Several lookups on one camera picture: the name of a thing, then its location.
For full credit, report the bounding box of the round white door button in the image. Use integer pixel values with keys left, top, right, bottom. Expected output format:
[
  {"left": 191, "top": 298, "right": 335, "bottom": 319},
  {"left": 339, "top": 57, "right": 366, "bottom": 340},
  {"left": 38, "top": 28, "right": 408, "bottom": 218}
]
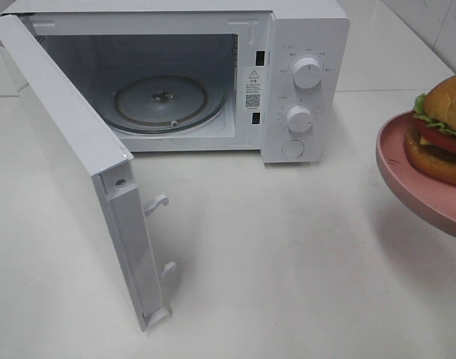
[{"left": 282, "top": 140, "right": 304, "bottom": 158}]

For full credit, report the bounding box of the white microwave knob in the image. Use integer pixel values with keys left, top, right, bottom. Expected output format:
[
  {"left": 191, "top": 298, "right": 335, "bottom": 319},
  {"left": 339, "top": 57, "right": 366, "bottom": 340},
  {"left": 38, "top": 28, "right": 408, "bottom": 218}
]
[
  {"left": 286, "top": 105, "right": 314, "bottom": 133},
  {"left": 292, "top": 55, "right": 322, "bottom": 89}
]

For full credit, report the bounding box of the white microwave door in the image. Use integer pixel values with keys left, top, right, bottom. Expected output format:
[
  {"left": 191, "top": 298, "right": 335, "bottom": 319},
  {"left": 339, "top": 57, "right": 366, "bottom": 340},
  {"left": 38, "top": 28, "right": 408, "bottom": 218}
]
[{"left": 0, "top": 15, "right": 176, "bottom": 330}]

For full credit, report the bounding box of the burger with lettuce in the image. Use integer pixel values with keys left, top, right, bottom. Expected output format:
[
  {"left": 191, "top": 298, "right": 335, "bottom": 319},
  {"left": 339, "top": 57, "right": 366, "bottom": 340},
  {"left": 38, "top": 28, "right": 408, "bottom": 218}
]
[{"left": 404, "top": 75, "right": 456, "bottom": 185}]

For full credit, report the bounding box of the pink round plate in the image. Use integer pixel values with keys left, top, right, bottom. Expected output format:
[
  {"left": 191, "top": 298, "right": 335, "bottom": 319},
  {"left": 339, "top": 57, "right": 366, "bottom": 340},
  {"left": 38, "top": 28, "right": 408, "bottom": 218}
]
[{"left": 375, "top": 111, "right": 456, "bottom": 237}]

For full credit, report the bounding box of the white warning label sticker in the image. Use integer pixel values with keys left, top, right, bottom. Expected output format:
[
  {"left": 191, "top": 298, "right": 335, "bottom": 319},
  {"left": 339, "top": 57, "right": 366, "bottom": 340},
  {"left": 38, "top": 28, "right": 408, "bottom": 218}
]
[{"left": 242, "top": 67, "right": 266, "bottom": 111}]

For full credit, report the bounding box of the white microwave oven body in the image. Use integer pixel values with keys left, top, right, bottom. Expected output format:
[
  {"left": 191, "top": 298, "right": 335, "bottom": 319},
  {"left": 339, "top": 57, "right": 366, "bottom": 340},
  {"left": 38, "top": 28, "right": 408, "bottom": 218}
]
[{"left": 0, "top": 1, "right": 350, "bottom": 163}]

